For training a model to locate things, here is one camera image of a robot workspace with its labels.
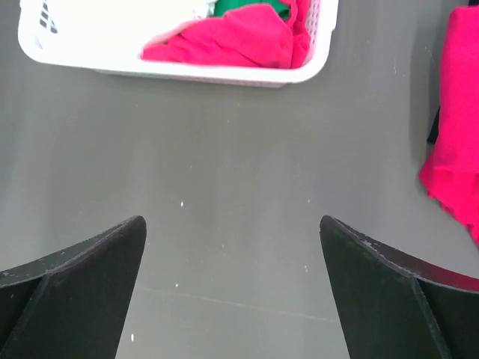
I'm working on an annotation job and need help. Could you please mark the white plastic laundry basket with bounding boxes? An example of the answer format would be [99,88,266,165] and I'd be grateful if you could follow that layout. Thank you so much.
[18,1,338,87]

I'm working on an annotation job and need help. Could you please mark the stack of folded pink shirts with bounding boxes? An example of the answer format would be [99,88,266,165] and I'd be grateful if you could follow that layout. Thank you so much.
[419,5,478,241]

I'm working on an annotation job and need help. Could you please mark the black folded shirt under stack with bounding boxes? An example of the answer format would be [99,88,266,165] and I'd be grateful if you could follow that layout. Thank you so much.
[427,108,441,144]

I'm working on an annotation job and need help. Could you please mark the pink t-shirt in basket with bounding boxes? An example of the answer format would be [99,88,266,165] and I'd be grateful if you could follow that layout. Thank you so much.
[140,1,311,70]

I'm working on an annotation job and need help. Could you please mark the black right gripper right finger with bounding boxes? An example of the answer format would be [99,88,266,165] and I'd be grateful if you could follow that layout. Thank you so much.
[320,215,478,358]

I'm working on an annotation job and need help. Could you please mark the green t-shirt in basket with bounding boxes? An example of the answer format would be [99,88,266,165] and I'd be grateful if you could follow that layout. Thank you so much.
[213,0,290,18]

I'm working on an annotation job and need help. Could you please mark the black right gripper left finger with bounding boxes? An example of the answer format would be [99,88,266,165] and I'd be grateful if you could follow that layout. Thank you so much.
[1,216,147,358]

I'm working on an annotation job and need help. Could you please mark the white t-shirt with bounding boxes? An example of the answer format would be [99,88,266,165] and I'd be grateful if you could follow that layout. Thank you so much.
[40,1,216,57]

